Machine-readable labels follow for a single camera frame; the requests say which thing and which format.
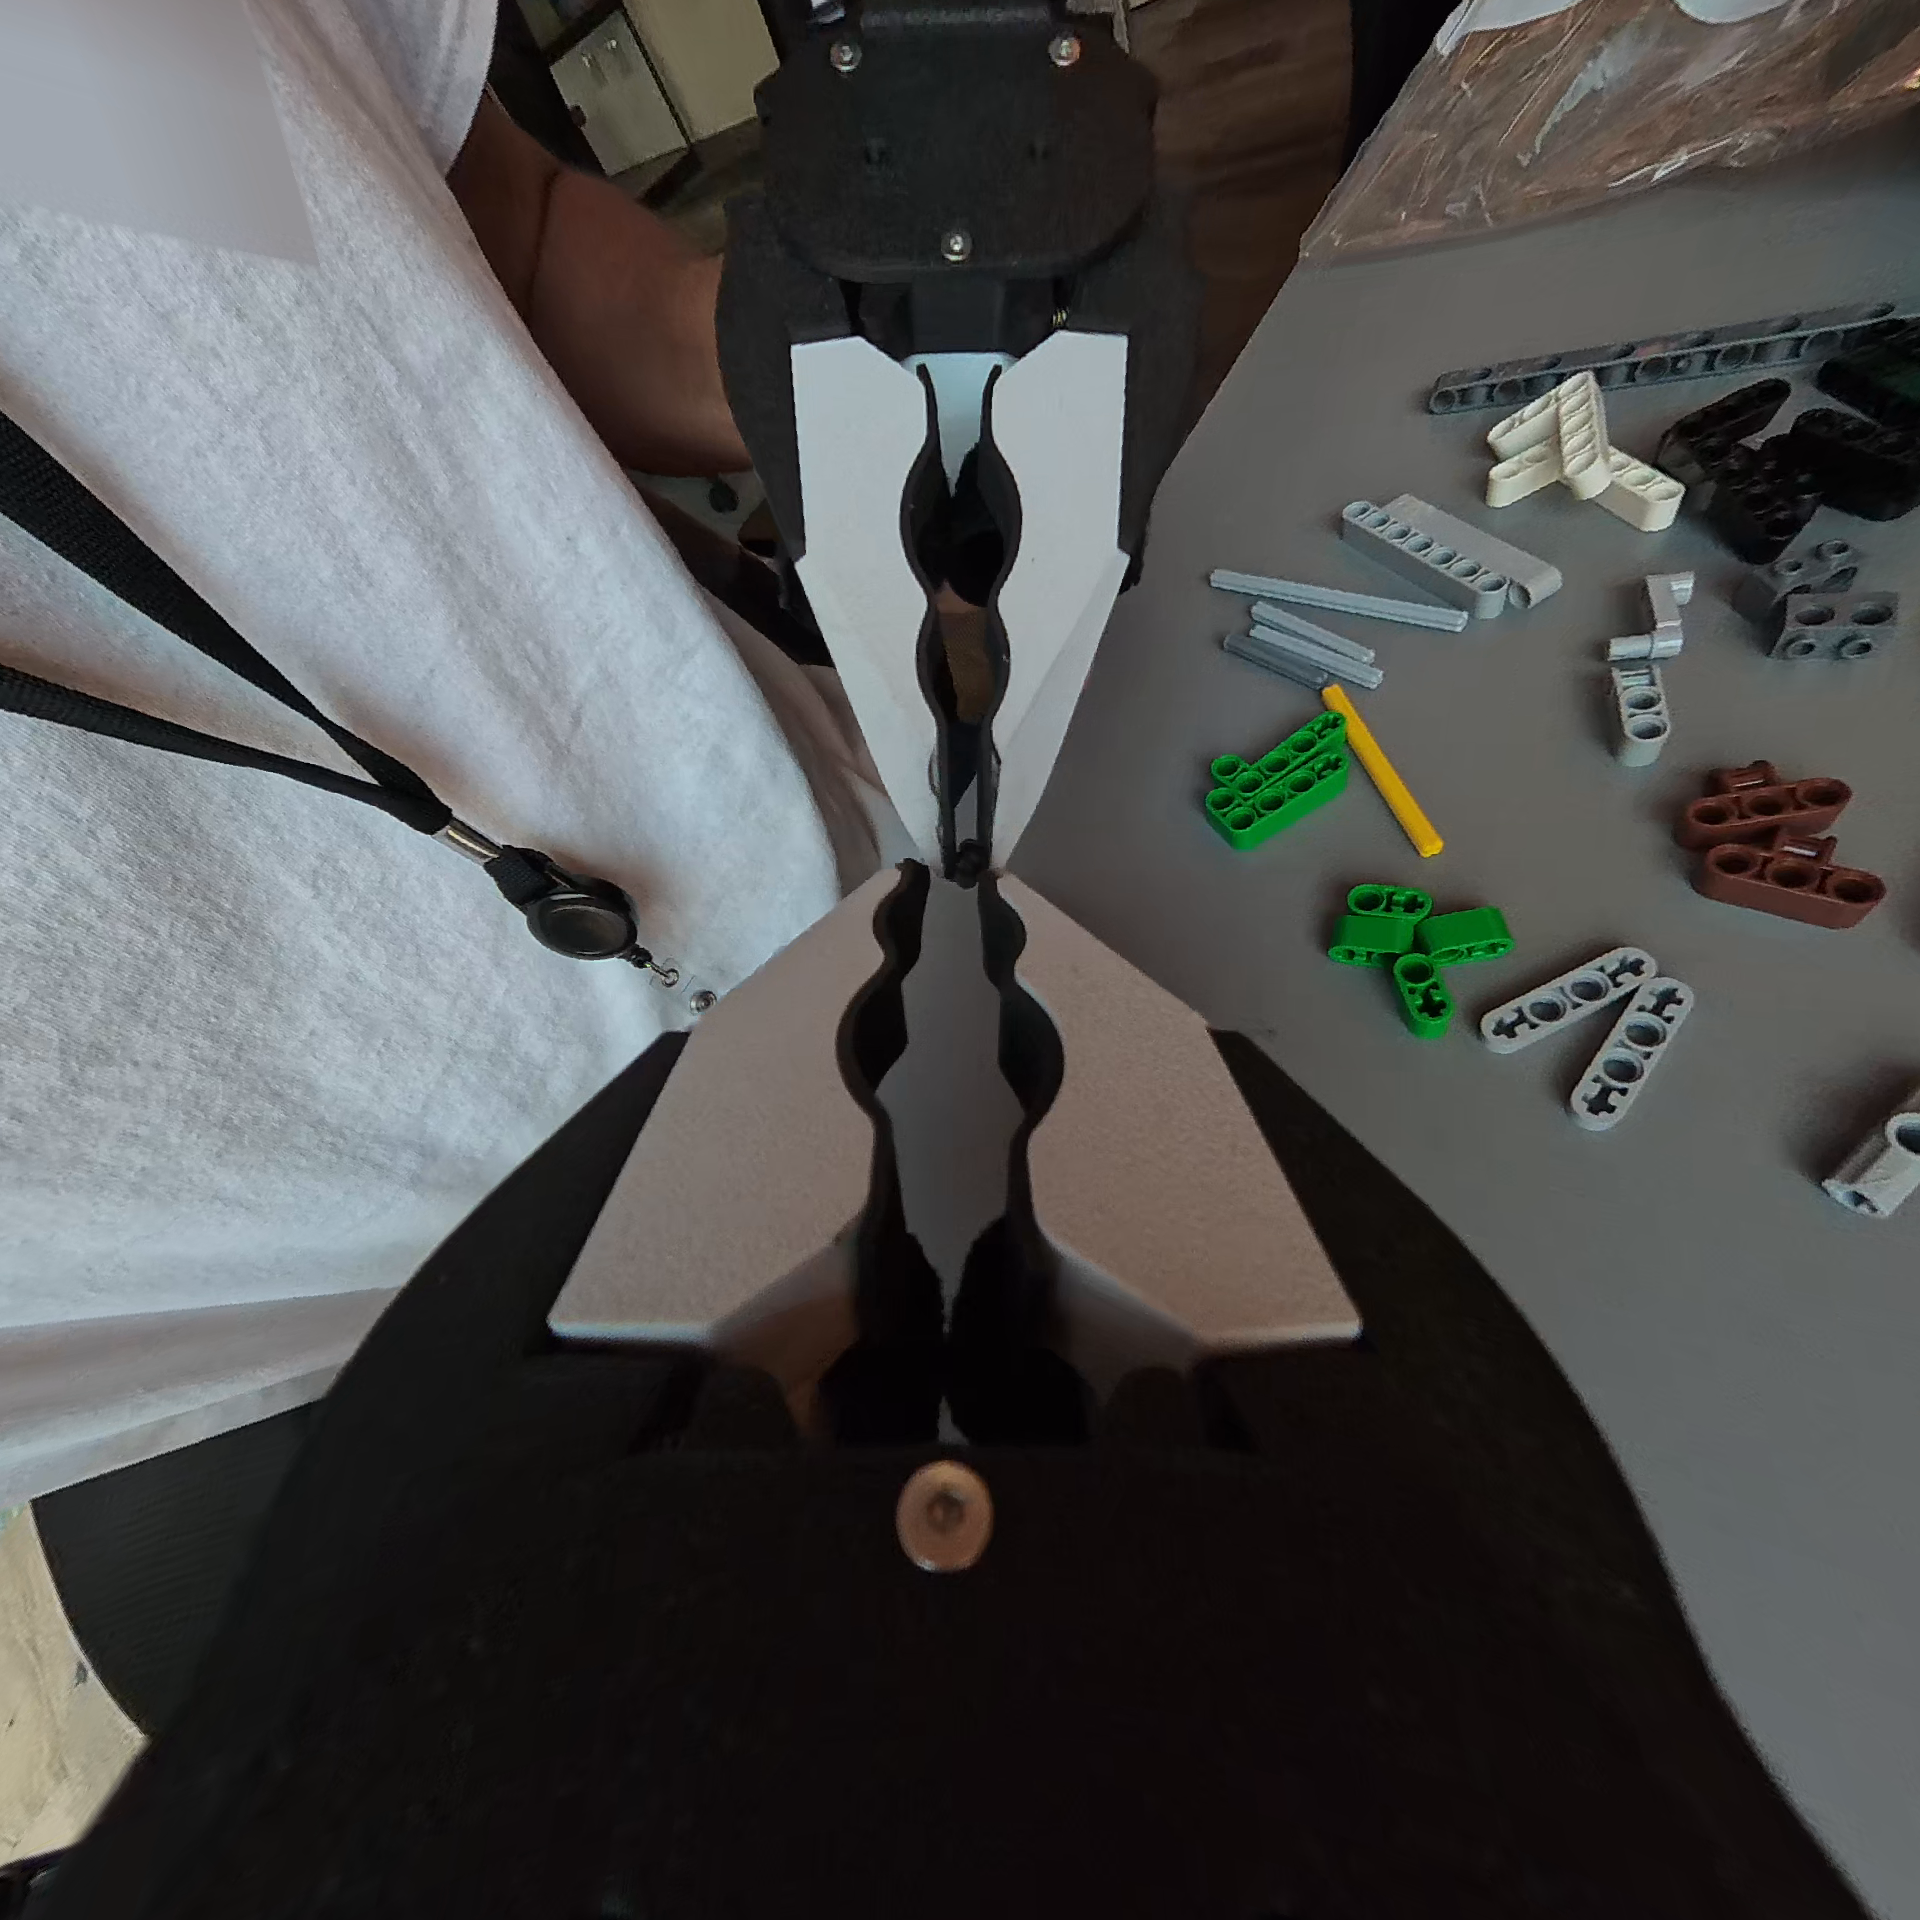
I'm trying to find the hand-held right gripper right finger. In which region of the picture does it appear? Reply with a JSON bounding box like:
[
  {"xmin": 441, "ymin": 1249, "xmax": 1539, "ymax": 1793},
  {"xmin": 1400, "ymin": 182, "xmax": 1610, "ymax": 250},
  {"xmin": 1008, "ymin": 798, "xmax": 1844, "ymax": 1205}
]
[{"xmin": 952, "ymin": 872, "xmax": 1369, "ymax": 1438}]

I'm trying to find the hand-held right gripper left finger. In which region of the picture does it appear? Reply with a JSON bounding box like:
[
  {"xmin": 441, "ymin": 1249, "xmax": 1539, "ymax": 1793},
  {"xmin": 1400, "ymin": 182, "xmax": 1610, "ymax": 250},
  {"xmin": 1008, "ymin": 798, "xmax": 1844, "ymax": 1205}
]
[{"xmin": 546, "ymin": 859, "xmax": 949, "ymax": 1442}]

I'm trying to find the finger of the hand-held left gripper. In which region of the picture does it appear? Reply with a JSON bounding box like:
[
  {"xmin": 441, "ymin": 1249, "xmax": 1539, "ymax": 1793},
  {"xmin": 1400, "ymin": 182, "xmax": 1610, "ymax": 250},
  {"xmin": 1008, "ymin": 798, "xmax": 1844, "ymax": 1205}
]
[
  {"xmin": 949, "ymin": 332, "xmax": 1133, "ymax": 887},
  {"xmin": 786, "ymin": 342, "xmax": 962, "ymax": 887}
]

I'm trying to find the long dark grey lego beam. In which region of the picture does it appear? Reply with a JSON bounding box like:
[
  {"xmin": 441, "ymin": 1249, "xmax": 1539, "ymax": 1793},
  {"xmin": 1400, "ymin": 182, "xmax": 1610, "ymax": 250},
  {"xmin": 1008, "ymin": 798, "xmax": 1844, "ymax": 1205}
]
[{"xmin": 1425, "ymin": 304, "xmax": 1902, "ymax": 416}]

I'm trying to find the person's left forearm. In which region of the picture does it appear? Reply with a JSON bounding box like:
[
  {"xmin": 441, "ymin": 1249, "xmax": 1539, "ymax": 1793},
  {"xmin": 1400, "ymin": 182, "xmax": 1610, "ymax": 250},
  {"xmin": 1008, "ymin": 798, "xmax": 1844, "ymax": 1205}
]
[{"xmin": 447, "ymin": 89, "xmax": 771, "ymax": 486}]

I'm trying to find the short grey lego axle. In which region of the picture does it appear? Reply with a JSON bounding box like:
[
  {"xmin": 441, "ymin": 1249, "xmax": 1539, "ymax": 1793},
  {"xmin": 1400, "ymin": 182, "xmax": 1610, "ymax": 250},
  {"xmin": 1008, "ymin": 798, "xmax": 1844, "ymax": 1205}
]
[
  {"xmin": 1222, "ymin": 627, "xmax": 1393, "ymax": 694},
  {"xmin": 1249, "ymin": 600, "xmax": 1381, "ymax": 664}
]

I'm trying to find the long grey lego axle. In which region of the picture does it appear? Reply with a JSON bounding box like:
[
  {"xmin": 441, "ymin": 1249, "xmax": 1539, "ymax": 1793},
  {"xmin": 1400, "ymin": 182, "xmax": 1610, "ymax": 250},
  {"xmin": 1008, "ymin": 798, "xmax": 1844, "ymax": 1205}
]
[{"xmin": 1211, "ymin": 565, "xmax": 1471, "ymax": 633}]

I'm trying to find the light grey lego beam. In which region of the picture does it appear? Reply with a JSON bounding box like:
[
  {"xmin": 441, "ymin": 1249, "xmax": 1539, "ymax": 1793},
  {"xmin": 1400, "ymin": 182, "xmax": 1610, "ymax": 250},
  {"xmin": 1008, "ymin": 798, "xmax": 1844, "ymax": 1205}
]
[
  {"xmin": 1340, "ymin": 502, "xmax": 1513, "ymax": 621},
  {"xmin": 1381, "ymin": 492, "xmax": 1564, "ymax": 610}
]

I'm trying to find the green angled lego beam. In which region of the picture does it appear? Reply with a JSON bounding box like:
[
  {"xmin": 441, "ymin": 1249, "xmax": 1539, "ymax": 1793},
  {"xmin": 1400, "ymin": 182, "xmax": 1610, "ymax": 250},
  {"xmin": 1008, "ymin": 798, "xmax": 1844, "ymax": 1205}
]
[{"xmin": 1204, "ymin": 707, "xmax": 1355, "ymax": 853}]

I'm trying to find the thin light grey lego liftarm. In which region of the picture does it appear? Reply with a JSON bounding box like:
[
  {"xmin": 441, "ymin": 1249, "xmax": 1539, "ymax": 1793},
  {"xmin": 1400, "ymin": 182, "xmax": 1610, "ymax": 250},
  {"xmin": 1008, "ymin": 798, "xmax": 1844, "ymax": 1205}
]
[
  {"xmin": 1480, "ymin": 943, "xmax": 1663, "ymax": 1055},
  {"xmin": 1568, "ymin": 978, "xmax": 1698, "ymax": 1132}
]

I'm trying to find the yellow lego axle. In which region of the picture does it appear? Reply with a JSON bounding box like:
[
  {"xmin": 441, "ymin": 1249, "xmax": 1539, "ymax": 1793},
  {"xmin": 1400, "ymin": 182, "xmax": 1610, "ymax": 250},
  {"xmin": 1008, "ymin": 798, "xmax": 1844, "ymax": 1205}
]
[{"xmin": 1321, "ymin": 684, "xmax": 1446, "ymax": 859}]

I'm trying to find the white angled lego beam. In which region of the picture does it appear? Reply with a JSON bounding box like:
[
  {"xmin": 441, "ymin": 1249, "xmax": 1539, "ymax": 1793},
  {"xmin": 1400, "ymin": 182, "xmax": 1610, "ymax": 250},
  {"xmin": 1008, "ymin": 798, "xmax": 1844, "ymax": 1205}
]
[{"xmin": 1484, "ymin": 372, "xmax": 1686, "ymax": 532}]

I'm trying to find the light grey lego crank piece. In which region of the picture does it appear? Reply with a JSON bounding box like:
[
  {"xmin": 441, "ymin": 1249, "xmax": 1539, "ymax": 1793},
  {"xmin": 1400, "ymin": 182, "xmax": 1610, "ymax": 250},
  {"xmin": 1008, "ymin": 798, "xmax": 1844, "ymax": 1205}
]
[{"xmin": 1609, "ymin": 570, "xmax": 1698, "ymax": 666}]

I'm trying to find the black lego beam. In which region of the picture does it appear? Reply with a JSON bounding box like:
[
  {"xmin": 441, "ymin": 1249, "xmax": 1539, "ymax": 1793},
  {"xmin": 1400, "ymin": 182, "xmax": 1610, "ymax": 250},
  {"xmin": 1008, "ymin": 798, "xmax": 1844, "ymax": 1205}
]
[
  {"xmin": 1793, "ymin": 403, "xmax": 1920, "ymax": 521},
  {"xmin": 1657, "ymin": 378, "xmax": 1797, "ymax": 469},
  {"xmin": 1819, "ymin": 321, "xmax": 1920, "ymax": 425},
  {"xmin": 1707, "ymin": 434, "xmax": 1829, "ymax": 565}
]

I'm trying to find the brown lego beam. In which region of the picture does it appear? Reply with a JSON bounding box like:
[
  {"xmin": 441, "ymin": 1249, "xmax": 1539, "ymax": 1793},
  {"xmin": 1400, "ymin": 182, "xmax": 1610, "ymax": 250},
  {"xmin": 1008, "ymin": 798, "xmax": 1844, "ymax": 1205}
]
[
  {"xmin": 1675, "ymin": 761, "xmax": 1857, "ymax": 855},
  {"xmin": 1701, "ymin": 834, "xmax": 1890, "ymax": 933}
]

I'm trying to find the dark grey lego connector block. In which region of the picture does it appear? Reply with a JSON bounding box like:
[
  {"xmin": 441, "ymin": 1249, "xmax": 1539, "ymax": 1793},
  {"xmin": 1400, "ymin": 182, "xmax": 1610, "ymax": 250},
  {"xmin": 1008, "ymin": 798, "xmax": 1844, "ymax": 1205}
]
[
  {"xmin": 1733, "ymin": 537, "xmax": 1865, "ymax": 618},
  {"xmin": 1765, "ymin": 590, "xmax": 1902, "ymax": 666}
]

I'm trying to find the white cabinet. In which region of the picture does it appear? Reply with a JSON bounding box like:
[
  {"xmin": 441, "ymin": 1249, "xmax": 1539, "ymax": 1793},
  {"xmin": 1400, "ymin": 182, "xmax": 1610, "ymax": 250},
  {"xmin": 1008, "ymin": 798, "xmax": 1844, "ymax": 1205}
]
[{"xmin": 546, "ymin": 0, "xmax": 786, "ymax": 178}]

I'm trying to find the black badge reel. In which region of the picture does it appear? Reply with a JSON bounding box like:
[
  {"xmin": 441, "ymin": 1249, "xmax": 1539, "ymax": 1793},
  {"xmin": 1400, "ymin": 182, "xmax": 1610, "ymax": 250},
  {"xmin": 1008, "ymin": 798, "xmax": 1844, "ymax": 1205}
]
[{"xmin": 447, "ymin": 815, "xmax": 680, "ymax": 996}]

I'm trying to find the clear plastic bag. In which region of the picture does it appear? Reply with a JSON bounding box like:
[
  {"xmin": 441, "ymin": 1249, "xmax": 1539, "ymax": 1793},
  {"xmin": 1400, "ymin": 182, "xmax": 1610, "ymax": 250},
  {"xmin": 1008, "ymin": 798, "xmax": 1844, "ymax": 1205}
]
[{"xmin": 1303, "ymin": 0, "xmax": 1920, "ymax": 259}]

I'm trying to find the dark cloth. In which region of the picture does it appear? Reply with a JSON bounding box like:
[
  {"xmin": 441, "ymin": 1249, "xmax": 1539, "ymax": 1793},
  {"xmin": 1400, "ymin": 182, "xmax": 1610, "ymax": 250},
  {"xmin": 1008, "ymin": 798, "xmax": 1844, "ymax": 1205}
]
[{"xmin": 32, "ymin": 1409, "xmax": 325, "ymax": 1817}]

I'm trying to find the black lanyard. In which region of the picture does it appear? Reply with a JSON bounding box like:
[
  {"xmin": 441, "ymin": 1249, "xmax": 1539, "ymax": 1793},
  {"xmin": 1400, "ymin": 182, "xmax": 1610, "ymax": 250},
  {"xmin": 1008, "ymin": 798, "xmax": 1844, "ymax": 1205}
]
[{"xmin": 0, "ymin": 411, "xmax": 505, "ymax": 870}]

